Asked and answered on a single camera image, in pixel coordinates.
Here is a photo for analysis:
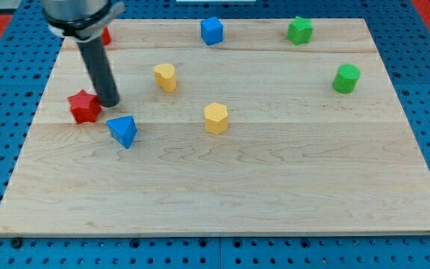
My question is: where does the red block behind arm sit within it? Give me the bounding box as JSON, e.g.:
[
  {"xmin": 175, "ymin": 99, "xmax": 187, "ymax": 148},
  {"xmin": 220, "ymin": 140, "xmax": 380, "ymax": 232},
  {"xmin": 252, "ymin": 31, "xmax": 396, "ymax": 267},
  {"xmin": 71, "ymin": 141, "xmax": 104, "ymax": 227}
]
[{"xmin": 102, "ymin": 27, "xmax": 112, "ymax": 46}]

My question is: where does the yellow hexagon block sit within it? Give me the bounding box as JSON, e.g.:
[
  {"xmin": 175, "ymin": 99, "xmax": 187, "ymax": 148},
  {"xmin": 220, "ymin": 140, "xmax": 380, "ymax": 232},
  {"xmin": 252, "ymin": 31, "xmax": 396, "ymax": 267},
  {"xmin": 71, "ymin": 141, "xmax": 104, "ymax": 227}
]
[{"xmin": 204, "ymin": 102, "xmax": 228, "ymax": 135}]

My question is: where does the blue cube block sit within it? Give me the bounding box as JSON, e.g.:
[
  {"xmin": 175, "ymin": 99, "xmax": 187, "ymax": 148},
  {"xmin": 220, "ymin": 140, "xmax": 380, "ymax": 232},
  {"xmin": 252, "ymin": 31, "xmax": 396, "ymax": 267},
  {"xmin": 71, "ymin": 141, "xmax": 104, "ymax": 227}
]
[{"xmin": 200, "ymin": 16, "xmax": 224, "ymax": 46}]

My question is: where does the red star block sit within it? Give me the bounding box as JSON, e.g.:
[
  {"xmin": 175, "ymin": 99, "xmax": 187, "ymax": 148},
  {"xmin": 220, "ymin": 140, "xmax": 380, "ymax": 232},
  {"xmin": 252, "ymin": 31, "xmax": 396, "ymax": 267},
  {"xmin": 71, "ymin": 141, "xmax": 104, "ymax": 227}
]
[{"xmin": 67, "ymin": 90, "xmax": 102, "ymax": 124}]

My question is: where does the blue triangle block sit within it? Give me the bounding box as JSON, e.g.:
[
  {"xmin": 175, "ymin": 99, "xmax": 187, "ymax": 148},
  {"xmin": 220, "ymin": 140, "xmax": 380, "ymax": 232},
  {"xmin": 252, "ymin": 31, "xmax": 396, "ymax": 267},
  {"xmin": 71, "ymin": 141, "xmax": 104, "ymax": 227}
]
[{"xmin": 106, "ymin": 115, "xmax": 137, "ymax": 149}]

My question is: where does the green cylinder block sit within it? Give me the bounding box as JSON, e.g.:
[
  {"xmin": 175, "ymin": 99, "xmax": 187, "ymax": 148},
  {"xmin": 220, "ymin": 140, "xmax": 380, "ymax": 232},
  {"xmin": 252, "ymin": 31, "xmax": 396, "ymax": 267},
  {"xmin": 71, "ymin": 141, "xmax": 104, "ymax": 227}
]
[{"xmin": 332, "ymin": 64, "xmax": 361, "ymax": 94}]

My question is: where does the wooden board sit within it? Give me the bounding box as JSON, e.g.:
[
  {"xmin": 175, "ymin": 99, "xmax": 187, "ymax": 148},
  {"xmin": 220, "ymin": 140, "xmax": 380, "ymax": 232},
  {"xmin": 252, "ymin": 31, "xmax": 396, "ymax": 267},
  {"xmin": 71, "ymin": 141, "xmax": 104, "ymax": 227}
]
[{"xmin": 0, "ymin": 19, "xmax": 430, "ymax": 238}]

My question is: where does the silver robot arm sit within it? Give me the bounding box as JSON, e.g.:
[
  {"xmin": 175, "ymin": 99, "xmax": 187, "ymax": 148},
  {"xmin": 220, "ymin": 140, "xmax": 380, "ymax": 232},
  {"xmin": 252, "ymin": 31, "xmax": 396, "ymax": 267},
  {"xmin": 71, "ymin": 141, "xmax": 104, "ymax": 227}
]
[{"xmin": 41, "ymin": 0, "xmax": 125, "ymax": 108}]

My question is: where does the yellow heart block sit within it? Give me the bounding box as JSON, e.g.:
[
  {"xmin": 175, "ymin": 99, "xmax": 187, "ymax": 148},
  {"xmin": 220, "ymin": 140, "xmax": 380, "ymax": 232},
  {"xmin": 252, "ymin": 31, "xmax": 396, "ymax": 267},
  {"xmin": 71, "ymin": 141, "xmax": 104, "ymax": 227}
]
[{"xmin": 154, "ymin": 64, "xmax": 177, "ymax": 93}]

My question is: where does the green star block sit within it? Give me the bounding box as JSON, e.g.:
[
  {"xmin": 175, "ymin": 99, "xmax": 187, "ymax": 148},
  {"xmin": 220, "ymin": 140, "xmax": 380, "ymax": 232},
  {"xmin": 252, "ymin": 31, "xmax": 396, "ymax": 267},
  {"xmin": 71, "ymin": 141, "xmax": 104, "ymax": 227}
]
[{"xmin": 287, "ymin": 16, "xmax": 314, "ymax": 46}]

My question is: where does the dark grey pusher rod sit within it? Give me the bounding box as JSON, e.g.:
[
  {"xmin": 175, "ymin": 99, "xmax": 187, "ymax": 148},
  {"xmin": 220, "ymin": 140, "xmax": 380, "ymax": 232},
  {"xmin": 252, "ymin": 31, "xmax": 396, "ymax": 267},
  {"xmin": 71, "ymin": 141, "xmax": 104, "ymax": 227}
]
[{"xmin": 78, "ymin": 37, "xmax": 120, "ymax": 108}]

